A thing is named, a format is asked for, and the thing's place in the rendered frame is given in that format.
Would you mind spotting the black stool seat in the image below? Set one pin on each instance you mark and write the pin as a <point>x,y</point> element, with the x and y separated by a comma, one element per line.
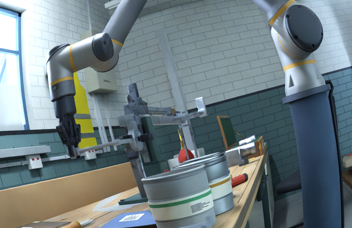
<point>289,182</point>

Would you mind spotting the wooden box with green lid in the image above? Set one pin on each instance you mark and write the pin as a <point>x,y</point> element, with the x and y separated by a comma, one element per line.
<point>227,132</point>

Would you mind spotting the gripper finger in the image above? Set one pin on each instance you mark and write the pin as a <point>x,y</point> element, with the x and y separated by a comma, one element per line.
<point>75,134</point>
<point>64,134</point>

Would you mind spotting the beige device with red mark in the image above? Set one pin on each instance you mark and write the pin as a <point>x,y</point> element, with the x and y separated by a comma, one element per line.
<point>351,159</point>

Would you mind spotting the white wall socket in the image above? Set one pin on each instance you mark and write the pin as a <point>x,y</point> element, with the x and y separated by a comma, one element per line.
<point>90,154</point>
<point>34,162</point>

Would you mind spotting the grey wall trunking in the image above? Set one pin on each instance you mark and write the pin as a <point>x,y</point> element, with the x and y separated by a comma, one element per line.
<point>19,152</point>

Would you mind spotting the wooden workbench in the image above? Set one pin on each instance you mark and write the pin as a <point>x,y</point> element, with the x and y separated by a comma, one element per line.
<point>250,199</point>

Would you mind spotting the black scale knob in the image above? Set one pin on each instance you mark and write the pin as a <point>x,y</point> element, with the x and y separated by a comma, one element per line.
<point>145,137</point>

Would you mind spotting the red oil can brass spout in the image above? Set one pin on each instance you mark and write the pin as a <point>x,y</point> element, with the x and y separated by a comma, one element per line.
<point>185,156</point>

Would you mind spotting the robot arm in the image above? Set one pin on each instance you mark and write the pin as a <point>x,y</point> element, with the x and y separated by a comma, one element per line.
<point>61,71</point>

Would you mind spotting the small brass fraction poise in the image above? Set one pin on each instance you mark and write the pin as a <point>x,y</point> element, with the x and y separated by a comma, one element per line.
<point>173,111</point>

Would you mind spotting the grey lever rod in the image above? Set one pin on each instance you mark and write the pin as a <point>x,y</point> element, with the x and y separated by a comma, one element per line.
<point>104,144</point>

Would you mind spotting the grey tin with yellow stripe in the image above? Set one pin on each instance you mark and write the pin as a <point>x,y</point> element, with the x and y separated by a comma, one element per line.
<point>221,185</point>

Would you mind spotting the yellow high visibility vest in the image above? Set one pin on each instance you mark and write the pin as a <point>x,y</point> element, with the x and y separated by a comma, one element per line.
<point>84,114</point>

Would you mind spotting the grey scale beam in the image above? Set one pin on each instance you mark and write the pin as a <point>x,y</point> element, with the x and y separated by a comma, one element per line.
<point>167,119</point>

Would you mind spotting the grey tin with green stripe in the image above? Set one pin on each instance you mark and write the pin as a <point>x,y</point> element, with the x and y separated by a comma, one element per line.
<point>178,193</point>

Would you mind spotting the tan wooden board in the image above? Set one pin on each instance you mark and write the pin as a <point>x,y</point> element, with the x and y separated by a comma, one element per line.
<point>50,193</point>

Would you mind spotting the blue book with white label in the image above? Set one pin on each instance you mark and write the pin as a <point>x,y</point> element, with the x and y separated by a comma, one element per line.
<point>127,221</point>

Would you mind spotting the blue framed window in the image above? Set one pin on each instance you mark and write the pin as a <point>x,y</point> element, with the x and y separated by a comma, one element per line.
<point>7,85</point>

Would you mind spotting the beige wall cabinet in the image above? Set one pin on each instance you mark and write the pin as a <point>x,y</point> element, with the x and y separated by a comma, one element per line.
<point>103,81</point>

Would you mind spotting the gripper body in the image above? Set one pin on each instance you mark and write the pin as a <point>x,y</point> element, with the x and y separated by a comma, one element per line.
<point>64,108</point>

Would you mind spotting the large silver metal block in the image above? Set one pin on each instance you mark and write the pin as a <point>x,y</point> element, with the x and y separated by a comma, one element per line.
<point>240,154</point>

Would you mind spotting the small silver metal block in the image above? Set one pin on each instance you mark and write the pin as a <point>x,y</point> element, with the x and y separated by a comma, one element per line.
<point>247,139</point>

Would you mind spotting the grey test hanger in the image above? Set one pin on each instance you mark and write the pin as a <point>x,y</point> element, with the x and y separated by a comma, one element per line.
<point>193,139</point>

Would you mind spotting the green and grey beam scale body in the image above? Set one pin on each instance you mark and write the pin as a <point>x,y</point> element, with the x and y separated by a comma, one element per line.
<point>148,128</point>

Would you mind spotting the grey upright pipe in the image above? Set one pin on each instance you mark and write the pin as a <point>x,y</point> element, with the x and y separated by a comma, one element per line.
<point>171,74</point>

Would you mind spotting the dark grey main poise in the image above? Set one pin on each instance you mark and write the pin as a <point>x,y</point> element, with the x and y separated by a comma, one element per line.
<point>133,92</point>

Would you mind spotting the white beam end block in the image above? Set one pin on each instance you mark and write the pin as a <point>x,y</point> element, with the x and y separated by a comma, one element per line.
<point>201,107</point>

